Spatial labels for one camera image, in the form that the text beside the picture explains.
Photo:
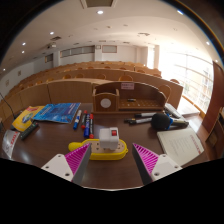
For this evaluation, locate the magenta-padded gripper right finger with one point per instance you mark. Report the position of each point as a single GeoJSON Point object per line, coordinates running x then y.
{"type": "Point", "coordinates": [163, 165]}

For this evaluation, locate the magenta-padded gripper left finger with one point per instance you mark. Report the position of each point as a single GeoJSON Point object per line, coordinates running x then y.
{"type": "Point", "coordinates": [58, 165]}

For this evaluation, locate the white charger with red switch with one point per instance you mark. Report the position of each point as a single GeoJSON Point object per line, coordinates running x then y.
{"type": "Point", "coordinates": [108, 139]}

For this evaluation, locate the white paper sheet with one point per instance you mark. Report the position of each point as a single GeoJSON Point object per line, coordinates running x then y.
{"type": "Point", "coordinates": [180, 146]}

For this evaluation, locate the black foam-headed microphone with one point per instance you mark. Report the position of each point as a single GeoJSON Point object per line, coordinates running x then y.
{"type": "Point", "coordinates": [161, 121]}

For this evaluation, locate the black remote control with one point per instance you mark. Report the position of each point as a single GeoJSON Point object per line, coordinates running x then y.
{"type": "Point", "coordinates": [28, 130]}

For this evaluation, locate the large blue marker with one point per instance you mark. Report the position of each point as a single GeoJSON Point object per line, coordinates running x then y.
{"type": "Point", "coordinates": [87, 128]}

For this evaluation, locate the white marker with blue cap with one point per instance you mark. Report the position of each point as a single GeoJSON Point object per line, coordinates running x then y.
{"type": "Point", "coordinates": [77, 120]}

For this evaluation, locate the black marker with white body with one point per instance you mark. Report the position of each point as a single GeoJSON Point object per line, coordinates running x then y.
{"type": "Point", "coordinates": [145, 114]}
{"type": "Point", "coordinates": [138, 121]}

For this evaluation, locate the short red marker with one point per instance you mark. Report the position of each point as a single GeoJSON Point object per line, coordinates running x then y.
{"type": "Point", "coordinates": [83, 120]}

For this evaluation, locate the long red marker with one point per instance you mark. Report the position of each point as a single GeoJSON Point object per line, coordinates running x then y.
{"type": "Point", "coordinates": [91, 125]}

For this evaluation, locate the blue booklet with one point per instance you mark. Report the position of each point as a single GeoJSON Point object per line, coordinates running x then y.
{"type": "Point", "coordinates": [58, 112]}

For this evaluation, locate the white card with red print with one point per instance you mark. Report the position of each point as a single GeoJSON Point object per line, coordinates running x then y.
{"type": "Point", "coordinates": [10, 143]}

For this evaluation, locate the white remote control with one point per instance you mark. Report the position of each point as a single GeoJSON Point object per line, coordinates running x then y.
{"type": "Point", "coordinates": [172, 110]}

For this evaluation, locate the yellow booklet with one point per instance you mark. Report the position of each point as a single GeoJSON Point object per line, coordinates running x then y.
{"type": "Point", "coordinates": [25, 120]}

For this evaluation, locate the wooden shelf unit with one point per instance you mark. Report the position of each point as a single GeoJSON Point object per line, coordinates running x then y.
{"type": "Point", "coordinates": [215, 133]}

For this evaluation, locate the wooden lecture desk rows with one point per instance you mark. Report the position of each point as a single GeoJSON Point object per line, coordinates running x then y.
{"type": "Point", "coordinates": [66, 91]}

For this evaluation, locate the wooden desk organizer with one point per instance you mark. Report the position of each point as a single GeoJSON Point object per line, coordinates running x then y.
{"type": "Point", "coordinates": [133, 96]}

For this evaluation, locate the black gooseneck microphone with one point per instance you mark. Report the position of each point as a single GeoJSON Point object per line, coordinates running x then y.
{"type": "Point", "coordinates": [8, 106]}

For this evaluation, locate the large window with railing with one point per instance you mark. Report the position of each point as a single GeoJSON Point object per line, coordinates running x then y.
{"type": "Point", "coordinates": [190, 76]}

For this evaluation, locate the wooden lecture hall chairs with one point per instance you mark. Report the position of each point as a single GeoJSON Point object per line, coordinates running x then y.
{"type": "Point", "coordinates": [126, 78]}

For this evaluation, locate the ceiling projector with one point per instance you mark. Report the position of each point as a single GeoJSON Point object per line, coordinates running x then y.
{"type": "Point", "coordinates": [51, 45]}

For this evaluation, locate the recessed ceiling lights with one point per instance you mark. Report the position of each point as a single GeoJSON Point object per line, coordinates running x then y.
{"type": "Point", "coordinates": [100, 12]}

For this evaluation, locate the square ceiling vent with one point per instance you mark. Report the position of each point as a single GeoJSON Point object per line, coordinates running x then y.
{"type": "Point", "coordinates": [99, 3]}

